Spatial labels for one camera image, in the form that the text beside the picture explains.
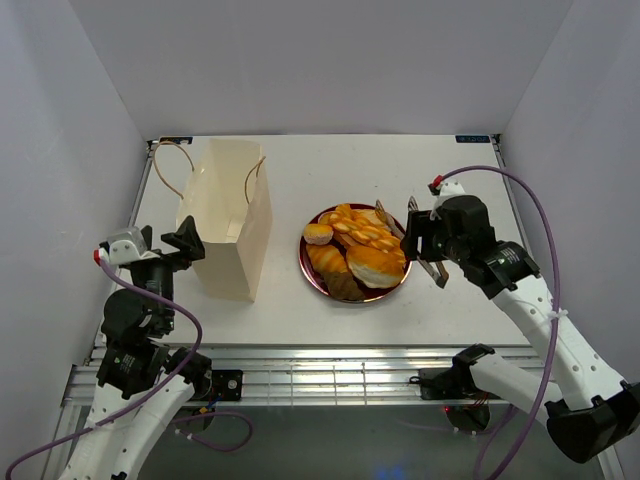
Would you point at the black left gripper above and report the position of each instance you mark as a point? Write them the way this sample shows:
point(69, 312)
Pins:
point(187, 238)

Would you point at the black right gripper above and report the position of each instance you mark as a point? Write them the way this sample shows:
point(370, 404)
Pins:
point(419, 224)

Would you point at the metal serving tongs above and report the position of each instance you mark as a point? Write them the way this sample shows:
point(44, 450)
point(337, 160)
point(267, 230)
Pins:
point(436, 271)

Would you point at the long braided orange bread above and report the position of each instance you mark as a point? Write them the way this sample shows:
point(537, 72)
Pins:
point(350, 230)

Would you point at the small round sugared bun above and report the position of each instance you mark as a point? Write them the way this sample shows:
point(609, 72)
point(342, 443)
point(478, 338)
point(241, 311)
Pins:
point(318, 234)

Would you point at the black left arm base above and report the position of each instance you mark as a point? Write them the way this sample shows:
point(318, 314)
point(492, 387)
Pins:
point(220, 385)

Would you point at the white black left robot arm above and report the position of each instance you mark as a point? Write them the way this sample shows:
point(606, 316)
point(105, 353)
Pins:
point(141, 384)

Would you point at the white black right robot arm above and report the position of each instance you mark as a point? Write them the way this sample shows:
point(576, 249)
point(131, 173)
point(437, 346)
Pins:
point(589, 406)

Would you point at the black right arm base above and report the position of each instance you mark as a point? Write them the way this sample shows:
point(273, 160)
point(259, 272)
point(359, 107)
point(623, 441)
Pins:
point(449, 384)

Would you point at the flat toasted white bread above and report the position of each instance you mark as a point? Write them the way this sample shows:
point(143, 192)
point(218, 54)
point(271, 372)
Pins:
point(375, 218)

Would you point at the white paper bag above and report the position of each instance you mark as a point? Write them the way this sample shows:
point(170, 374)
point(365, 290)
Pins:
point(226, 193)

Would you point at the large round orange bun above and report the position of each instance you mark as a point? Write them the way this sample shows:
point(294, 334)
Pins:
point(375, 268)

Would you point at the blue label sticker left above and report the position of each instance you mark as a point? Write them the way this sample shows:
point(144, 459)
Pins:
point(178, 140)

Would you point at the blue label sticker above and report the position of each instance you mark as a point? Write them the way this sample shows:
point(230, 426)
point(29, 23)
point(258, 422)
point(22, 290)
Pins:
point(472, 139)
point(178, 140)

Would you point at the dark brown croissant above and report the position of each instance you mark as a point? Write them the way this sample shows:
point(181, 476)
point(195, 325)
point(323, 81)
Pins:
point(342, 286)

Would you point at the striped golden croissant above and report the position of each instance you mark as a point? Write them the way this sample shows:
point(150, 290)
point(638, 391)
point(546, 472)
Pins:
point(326, 259)

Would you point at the blue label sticker right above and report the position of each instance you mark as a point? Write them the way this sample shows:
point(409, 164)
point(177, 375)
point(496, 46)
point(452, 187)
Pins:
point(472, 139)

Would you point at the dark red round plate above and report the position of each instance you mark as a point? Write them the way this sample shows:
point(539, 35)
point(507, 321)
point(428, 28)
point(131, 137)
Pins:
point(316, 279)

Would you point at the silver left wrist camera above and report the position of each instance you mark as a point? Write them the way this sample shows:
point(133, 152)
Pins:
point(122, 248)

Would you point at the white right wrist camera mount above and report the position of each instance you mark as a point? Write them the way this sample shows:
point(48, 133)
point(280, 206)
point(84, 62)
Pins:
point(443, 190)

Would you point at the aluminium front frame rail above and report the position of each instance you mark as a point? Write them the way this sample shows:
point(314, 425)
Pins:
point(330, 376)

